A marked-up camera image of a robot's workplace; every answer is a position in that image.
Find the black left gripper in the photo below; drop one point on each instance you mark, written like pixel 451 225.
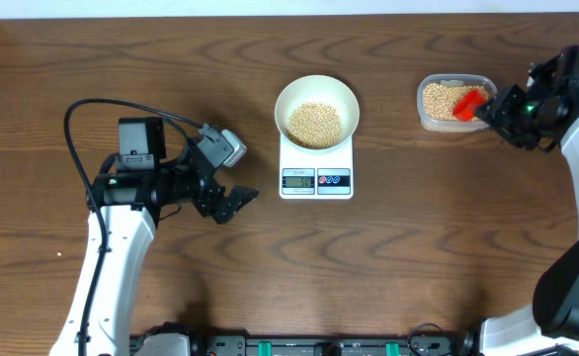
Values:
pixel 206 203

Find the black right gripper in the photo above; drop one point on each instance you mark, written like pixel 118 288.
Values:
pixel 496 116

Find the red plastic measuring scoop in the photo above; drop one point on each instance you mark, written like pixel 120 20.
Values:
pixel 466 106

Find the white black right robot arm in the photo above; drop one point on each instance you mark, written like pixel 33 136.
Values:
pixel 548 107

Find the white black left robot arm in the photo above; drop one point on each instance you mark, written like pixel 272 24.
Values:
pixel 125 202

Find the white digital kitchen scale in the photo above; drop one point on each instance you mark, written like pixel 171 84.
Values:
pixel 315 174

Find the soybeans in bowl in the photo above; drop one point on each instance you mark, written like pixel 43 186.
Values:
pixel 315 126

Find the cream round bowl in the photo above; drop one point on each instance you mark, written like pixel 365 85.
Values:
pixel 319 89

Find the clear container of soybeans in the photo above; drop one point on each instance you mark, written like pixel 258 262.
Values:
pixel 437 96

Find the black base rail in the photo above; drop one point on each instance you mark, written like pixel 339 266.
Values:
pixel 177 339

